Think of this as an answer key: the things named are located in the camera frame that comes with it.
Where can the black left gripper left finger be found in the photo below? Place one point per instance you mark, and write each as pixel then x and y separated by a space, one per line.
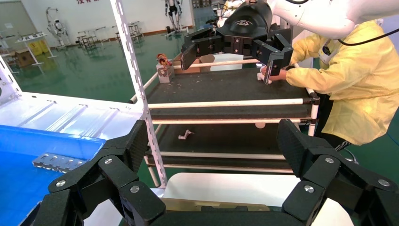
pixel 118 174

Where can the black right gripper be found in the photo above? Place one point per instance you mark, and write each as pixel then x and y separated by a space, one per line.
pixel 246 25

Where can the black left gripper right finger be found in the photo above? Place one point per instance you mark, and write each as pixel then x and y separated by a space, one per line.
pixel 327 174

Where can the yellow sleeved left forearm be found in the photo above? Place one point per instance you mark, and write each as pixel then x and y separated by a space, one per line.
pixel 311 81

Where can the white elbow shaped part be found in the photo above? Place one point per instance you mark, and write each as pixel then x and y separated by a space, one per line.
pixel 184 136

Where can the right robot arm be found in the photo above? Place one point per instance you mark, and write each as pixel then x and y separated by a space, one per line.
pixel 327 15

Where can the yellow sleeved right forearm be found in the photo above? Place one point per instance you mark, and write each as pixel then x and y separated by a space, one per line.
pixel 307 50

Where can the white plastic container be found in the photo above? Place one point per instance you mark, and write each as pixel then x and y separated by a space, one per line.
pixel 227 67

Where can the small white plastic part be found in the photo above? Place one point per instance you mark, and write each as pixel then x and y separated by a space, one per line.
pixel 259 77

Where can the person's left hand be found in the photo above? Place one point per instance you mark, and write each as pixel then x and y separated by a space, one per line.
pixel 282 75

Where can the open cardboard box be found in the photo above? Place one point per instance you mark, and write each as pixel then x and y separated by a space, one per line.
pixel 207 58

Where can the robot on stand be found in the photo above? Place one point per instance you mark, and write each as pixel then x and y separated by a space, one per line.
pixel 173 12

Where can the beige round disc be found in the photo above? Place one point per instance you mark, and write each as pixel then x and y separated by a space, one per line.
pixel 260 125

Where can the person in yellow coat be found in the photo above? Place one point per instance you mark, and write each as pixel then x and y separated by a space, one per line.
pixel 364 93

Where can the blue plastic bin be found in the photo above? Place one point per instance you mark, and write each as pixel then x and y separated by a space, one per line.
pixel 18 187

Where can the dark stool group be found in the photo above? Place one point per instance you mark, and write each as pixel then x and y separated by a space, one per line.
pixel 88 40
pixel 134 29

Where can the brown cardboard box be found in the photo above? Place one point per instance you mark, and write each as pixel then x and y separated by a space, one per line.
pixel 23 59

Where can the yellow floor sign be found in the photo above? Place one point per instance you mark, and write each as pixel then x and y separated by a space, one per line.
pixel 37 48

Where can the white humanoid robot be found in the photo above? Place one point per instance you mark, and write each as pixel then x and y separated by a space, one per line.
pixel 58 28

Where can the white work table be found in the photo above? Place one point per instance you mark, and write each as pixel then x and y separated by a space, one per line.
pixel 31 38

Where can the white pipe frame cart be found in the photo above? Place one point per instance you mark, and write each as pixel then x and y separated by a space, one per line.
pixel 224 87

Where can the tabbed silver metal bracket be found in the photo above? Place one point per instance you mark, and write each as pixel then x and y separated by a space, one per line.
pixel 56 162

